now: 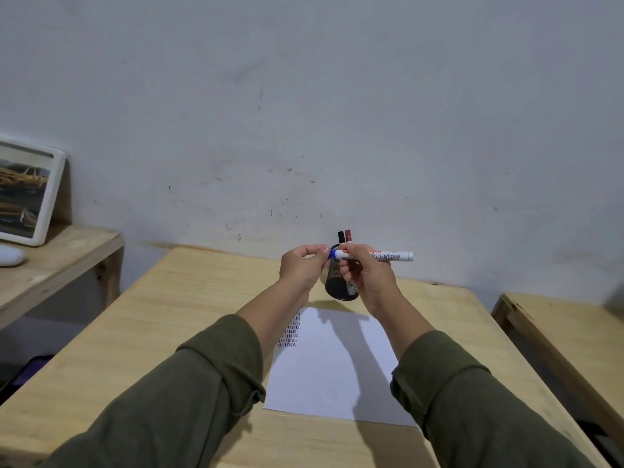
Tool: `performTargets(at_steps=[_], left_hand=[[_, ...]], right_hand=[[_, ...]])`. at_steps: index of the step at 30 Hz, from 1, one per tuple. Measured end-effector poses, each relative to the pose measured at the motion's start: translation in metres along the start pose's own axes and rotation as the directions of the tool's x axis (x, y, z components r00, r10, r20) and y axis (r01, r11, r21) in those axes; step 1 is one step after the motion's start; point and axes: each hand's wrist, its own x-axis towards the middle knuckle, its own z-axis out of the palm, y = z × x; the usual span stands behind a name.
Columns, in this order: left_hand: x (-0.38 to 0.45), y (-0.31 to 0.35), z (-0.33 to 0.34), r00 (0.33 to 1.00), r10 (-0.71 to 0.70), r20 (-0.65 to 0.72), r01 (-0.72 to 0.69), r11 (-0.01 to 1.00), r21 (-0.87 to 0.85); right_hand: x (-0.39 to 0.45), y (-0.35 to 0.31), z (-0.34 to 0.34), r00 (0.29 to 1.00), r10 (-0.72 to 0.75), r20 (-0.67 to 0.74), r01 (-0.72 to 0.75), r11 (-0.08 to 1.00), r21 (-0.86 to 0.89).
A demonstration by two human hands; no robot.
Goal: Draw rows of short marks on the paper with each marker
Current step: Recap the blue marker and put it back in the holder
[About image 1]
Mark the person's right hand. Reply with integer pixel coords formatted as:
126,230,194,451
338,243,400,316

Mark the black mesh pen holder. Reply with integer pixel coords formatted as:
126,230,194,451
324,243,362,302

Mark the person's right forearm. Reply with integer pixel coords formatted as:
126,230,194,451
363,289,599,468

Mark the white whiteboard marker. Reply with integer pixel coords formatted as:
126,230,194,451
340,250,414,263

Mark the person's left hand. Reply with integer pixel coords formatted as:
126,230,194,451
279,244,332,294

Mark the white framed picture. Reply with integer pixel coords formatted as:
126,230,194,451
0,135,67,247

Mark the person's left forearm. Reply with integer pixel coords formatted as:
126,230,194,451
41,278,314,468

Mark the wooden bench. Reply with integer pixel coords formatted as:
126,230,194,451
491,292,624,455

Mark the wooden side shelf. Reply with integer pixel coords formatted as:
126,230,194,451
0,223,125,333

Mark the white paper sheet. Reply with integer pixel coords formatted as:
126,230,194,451
263,307,418,428

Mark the white rounded object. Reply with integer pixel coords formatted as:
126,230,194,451
0,244,26,268

